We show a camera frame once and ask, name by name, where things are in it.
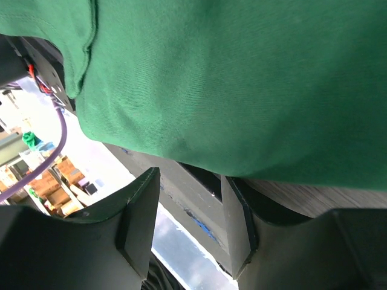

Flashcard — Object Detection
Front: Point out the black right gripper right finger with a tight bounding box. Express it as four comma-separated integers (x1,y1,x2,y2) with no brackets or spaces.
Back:
221,176,386,289

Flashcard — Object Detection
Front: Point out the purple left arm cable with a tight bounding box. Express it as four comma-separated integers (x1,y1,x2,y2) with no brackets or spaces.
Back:
0,96,69,204

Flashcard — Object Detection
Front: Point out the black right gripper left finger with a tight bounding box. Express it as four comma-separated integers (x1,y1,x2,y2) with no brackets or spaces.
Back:
1,167,160,289

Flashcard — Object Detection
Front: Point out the green t-shirt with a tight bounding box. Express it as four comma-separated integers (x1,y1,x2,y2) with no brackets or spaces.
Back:
1,1,386,190

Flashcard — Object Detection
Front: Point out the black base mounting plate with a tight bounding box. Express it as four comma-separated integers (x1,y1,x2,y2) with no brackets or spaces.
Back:
1,34,76,113

